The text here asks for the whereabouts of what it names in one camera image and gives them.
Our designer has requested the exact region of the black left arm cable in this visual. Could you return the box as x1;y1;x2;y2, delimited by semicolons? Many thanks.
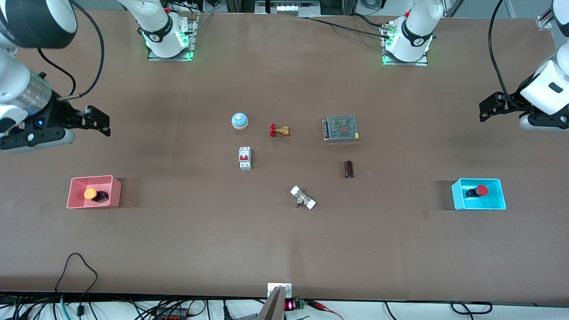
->
488;0;513;96

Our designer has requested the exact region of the aluminium frame with white device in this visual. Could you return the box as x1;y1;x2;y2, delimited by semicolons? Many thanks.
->
254;0;321;17

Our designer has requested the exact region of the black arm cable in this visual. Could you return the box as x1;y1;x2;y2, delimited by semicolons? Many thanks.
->
37;0;105;98
488;0;513;96

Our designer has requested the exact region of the black cable pair on table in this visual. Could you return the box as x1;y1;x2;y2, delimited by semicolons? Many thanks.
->
306;12;393;39

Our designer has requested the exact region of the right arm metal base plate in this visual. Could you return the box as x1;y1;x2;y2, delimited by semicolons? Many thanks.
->
147;13;199;62

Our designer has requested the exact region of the yellow push button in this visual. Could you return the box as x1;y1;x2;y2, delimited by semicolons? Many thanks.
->
84;188;109;204

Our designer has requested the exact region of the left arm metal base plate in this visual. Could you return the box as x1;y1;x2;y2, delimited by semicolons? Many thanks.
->
381;23;429;67

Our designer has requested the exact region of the white mounting plate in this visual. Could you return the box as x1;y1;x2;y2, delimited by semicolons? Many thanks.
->
267;283;293;299

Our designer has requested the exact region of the cyan plastic box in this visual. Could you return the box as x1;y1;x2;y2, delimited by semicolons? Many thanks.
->
451;178;507;211

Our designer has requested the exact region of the black looped cable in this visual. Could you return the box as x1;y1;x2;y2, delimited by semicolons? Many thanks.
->
55;253;99;307

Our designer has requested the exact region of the grey metal bracket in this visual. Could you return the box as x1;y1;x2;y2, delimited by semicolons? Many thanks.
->
256;286;285;320

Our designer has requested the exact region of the metal mesh power supply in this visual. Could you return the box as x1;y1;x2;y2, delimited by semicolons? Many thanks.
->
323;115;360;143

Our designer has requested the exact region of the black coiled cable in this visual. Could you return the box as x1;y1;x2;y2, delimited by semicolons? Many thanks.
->
450;301;493;315

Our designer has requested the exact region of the white steel pipe fitting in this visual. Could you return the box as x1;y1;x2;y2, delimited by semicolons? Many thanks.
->
290;186;317;210

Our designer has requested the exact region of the pink plastic box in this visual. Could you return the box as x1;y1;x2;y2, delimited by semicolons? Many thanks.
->
67;175;122;209

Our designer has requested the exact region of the red clip lead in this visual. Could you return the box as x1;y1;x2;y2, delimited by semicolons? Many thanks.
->
308;300;344;320

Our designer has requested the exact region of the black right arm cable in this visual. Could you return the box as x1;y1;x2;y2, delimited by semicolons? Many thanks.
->
37;0;105;98

